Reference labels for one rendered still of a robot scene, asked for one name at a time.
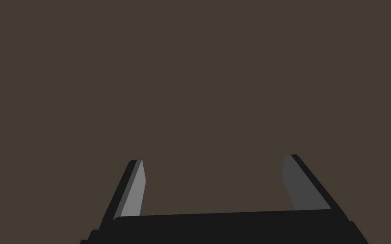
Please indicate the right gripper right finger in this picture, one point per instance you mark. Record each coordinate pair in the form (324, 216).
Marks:
(304, 189)

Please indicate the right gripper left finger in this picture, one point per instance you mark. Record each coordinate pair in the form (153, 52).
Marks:
(128, 194)

